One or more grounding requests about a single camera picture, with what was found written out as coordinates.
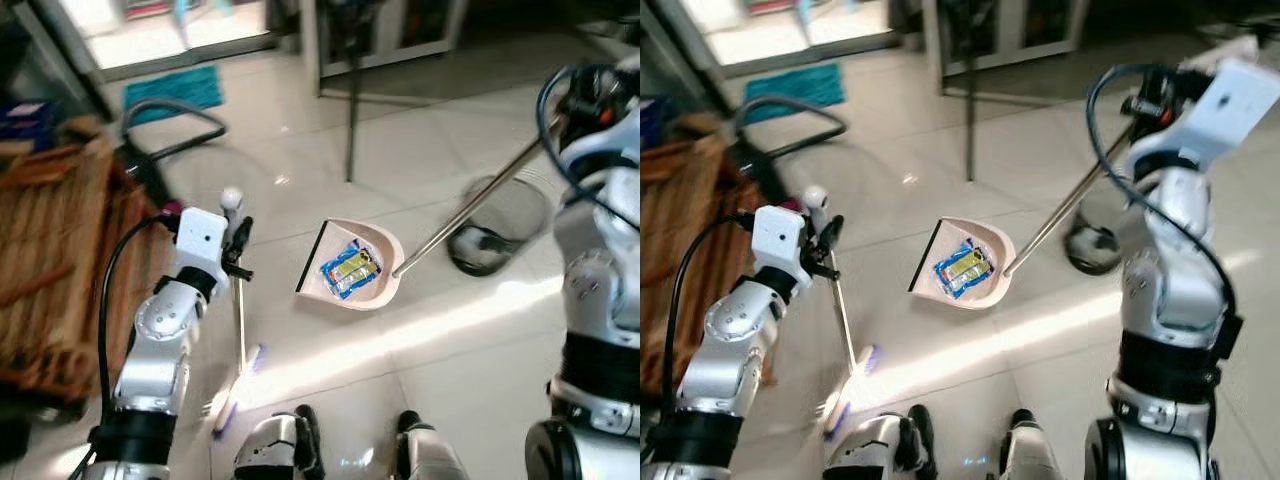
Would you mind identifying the broom with purple white bristles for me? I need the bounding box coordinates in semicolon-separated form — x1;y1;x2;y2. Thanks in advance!
803;184;885;443
208;187;269;439

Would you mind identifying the beige dustpan with metal handle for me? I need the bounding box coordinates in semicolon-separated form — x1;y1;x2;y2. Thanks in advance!
295;125;564;312
907;118;1147;312

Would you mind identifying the teal floor mat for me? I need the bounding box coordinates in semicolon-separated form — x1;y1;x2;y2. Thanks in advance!
121;64;227;128
743;61;848;113

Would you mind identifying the dark blue box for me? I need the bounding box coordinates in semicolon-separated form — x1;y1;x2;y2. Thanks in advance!
640;95;673;151
0;99;58;143

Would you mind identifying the blue yellow snack wrapper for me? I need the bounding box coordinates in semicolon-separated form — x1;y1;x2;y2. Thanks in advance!
319;239;384;300
932;237;998;300

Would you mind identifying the black curved metal tube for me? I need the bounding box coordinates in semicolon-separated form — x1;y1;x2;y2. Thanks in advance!
119;97;230;169
734;94;851;163

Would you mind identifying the brown wooden slatted furniture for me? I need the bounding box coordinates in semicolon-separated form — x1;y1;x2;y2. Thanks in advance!
0;114;179;406
640;112;783;403

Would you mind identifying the black mesh waste bin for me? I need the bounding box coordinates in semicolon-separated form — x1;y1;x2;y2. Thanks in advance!
1062;175;1139;277
446;174;555;279

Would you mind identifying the thin black upright pole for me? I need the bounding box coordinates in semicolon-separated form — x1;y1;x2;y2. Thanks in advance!
960;0;979;183
343;0;363;185

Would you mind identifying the white framed cabinet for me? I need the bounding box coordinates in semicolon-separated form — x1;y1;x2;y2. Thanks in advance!
920;0;1093;81
298;0;473;98

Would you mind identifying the glass sliding door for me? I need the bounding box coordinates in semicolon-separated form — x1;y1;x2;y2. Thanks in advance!
52;0;293;83
678;0;903;69

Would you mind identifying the silver right robot leg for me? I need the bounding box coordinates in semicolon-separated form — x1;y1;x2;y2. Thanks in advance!
394;409;473;480
999;407;1068;480

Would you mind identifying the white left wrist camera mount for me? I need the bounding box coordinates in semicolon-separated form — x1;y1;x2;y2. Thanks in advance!
751;204;810;287
174;207;230;293

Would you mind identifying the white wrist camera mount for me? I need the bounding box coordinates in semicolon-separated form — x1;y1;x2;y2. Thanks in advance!
1178;57;1280;169
751;204;810;287
174;207;230;293

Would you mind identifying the dark right arm cable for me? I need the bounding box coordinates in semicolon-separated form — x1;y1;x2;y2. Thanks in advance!
1084;62;1243;323
535;64;641;233

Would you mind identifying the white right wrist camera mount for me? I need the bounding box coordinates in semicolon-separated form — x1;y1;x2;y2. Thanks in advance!
1178;57;1280;169

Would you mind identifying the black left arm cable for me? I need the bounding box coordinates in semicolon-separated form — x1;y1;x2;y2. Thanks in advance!
96;211;182;446
663;210;758;426

